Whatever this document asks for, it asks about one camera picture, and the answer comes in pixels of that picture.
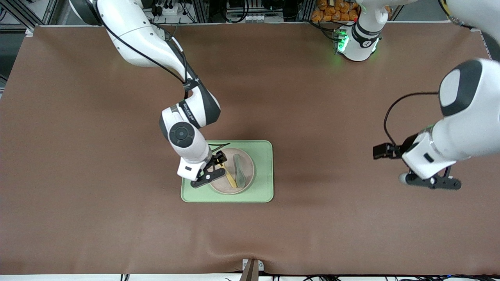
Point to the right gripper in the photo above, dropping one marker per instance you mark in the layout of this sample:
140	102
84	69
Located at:
217	158

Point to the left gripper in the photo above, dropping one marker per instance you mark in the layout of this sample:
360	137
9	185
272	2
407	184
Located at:
407	146

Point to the yellow plastic fork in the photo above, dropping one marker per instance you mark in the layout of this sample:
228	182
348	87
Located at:
231	180

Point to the round off-white plate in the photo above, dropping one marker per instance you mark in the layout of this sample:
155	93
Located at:
228	160

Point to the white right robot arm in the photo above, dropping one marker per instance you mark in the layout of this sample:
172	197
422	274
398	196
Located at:
136	39

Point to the arm base connector block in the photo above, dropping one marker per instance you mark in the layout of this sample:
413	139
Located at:
341	41

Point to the pale green plastic spoon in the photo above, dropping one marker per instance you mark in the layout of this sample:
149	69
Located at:
239	171

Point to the light green rectangular tray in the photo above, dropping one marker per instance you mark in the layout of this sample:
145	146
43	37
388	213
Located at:
261	171

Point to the metal table edge clamp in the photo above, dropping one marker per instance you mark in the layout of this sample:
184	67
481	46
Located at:
252	269

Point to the brown table cover mat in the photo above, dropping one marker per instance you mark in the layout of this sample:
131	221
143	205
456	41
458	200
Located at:
78	156

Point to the white power strip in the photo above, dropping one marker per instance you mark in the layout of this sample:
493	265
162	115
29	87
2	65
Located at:
168	8

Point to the bag of orange items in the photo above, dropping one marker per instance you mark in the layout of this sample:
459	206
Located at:
332	9

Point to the aluminium frame profile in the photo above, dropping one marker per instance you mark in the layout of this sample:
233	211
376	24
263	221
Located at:
23	15

